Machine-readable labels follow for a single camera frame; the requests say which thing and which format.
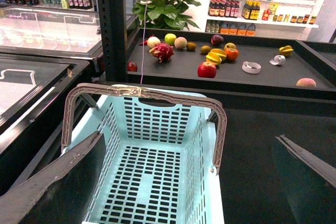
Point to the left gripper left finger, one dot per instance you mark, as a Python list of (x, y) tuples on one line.
[(60, 192)]

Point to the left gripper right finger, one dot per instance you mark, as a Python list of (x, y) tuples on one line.
[(308, 182)]

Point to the light blue plastic shopping basket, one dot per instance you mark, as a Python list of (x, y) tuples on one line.
[(158, 164)]

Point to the grey basket handle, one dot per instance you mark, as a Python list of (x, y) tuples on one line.
[(85, 90)]

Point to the red green mango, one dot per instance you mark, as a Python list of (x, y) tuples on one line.
[(230, 46)]

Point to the pink peach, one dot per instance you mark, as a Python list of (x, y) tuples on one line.
[(306, 82)]

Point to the far yellow starfruit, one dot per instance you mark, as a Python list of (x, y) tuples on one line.
[(286, 51)]

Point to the yellow starfruit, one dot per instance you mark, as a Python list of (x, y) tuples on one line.
[(213, 58), (221, 53), (286, 51)]

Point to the small red apple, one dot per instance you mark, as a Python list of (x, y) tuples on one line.
[(132, 67)]

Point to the large red apple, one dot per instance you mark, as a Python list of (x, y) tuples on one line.
[(207, 70)]

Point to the rear yellow starfruit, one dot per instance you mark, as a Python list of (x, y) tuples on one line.
[(221, 53)]

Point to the front yellow starfruit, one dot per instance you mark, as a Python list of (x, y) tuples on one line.
[(213, 58)]

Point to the glass top freezer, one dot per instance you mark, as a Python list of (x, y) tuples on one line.
[(51, 32)]

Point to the right brown kiwi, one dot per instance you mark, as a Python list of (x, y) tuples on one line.
[(205, 50)]

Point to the brown kiwi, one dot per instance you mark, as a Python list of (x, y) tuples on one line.
[(191, 46), (205, 50)]

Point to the dark purple fruit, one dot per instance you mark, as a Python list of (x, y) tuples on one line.
[(216, 40)]

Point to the red chili pepper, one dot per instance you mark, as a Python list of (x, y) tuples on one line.
[(144, 43)]

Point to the pink dragon fruit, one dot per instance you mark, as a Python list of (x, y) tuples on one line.
[(163, 52)]

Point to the left brown kiwi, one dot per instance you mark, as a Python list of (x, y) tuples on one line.
[(191, 46)]

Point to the green apple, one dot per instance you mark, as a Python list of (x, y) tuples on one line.
[(170, 39)]

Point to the beige round melon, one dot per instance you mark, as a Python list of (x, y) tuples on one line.
[(180, 43)]

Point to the green potted plant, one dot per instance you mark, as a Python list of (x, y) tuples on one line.
[(165, 14)]

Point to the white condiment wall shelf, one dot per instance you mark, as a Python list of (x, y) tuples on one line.
[(293, 19)]

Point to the black metal rack post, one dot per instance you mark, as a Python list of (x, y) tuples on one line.
[(114, 38)]

